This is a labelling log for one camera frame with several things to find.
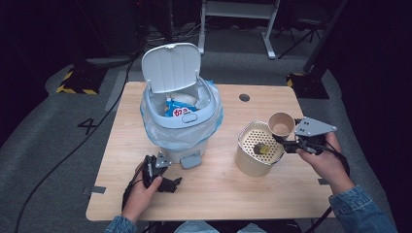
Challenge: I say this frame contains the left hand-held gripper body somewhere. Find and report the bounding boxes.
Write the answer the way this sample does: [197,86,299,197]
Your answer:
[142,150,173,189]

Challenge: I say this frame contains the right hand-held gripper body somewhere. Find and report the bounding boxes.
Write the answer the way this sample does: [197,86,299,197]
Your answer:
[283,116,338,154]

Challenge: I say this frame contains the brown paper cup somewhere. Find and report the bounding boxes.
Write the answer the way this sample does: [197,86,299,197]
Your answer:
[267,112,296,137]

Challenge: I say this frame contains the used tea bag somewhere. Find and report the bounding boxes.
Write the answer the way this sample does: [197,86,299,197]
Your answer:
[253,143,271,155]

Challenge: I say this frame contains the beige strainer bucket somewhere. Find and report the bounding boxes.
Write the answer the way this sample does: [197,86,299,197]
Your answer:
[234,120,286,178]

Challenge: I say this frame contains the blue and orange snack packet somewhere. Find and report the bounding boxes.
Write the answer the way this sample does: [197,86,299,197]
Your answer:
[163,91,199,118]

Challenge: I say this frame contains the white and blue pedal bin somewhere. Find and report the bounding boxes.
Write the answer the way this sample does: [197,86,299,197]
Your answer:
[140,42,224,170]

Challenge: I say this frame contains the person's left hand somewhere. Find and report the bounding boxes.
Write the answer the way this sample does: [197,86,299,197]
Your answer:
[121,160,163,224]

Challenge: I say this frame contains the person's right hand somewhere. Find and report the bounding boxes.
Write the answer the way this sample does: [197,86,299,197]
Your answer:
[295,132,357,195]

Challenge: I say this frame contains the yellow and black striped base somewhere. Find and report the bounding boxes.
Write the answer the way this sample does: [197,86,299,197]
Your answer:
[286,71,329,100]
[55,66,108,95]

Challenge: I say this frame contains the translucent blue bin bag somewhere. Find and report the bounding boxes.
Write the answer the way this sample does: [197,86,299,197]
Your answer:
[140,81,224,151]

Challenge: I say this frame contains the dark slanted pole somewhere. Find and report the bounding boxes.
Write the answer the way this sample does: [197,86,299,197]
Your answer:
[302,0,348,74]

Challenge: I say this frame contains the black tripod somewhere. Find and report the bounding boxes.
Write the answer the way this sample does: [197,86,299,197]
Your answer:
[276,16,325,60]

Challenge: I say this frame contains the left hand-held gripper cable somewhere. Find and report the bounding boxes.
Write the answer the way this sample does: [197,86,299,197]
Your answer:
[120,168,146,212]

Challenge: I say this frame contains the hand-held gripper cable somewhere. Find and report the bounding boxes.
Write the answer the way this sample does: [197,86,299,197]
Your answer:
[120,168,146,212]
[319,141,352,179]

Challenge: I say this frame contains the right hand-held gripper cable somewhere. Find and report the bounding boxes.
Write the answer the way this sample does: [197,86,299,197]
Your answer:
[319,141,352,179]

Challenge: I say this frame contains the long black floor cable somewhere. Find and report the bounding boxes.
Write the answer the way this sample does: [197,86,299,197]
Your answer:
[13,52,139,233]

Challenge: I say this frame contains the white desk frame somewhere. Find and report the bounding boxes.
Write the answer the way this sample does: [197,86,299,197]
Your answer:
[196,0,282,60]

